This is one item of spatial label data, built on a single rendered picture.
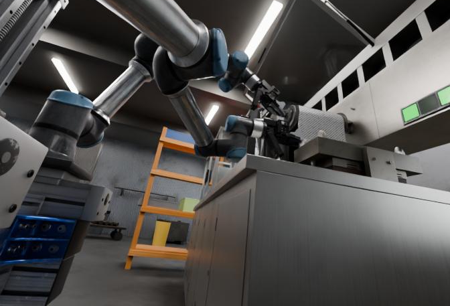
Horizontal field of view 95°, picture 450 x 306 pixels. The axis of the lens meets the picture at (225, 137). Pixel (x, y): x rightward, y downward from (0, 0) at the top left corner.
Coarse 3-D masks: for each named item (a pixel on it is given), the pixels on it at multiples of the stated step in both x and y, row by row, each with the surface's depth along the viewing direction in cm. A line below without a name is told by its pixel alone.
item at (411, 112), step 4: (416, 104) 75; (408, 108) 77; (412, 108) 76; (416, 108) 74; (404, 112) 78; (408, 112) 77; (412, 112) 75; (416, 112) 74; (404, 116) 78; (408, 116) 77; (412, 116) 75; (416, 116) 74
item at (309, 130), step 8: (304, 128) 93; (312, 128) 94; (320, 128) 95; (328, 128) 96; (336, 128) 97; (304, 136) 92; (312, 136) 93; (328, 136) 94; (336, 136) 95; (344, 136) 96
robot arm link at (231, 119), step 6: (228, 120) 84; (234, 120) 84; (240, 120) 84; (246, 120) 85; (252, 120) 86; (228, 126) 83; (234, 126) 83; (240, 126) 83; (246, 126) 84; (252, 126) 84; (228, 132) 85; (246, 132) 84
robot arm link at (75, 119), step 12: (60, 96) 62; (72, 96) 63; (48, 108) 60; (60, 108) 61; (72, 108) 63; (84, 108) 66; (36, 120) 60; (48, 120) 59; (60, 120) 60; (72, 120) 62; (84, 120) 67; (84, 132) 71
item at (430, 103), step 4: (432, 96) 70; (424, 100) 72; (428, 100) 71; (432, 100) 70; (436, 100) 69; (420, 104) 73; (424, 104) 72; (428, 104) 71; (432, 104) 70; (436, 104) 68; (424, 108) 72; (428, 108) 71; (432, 108) 69; (424, 112) 72
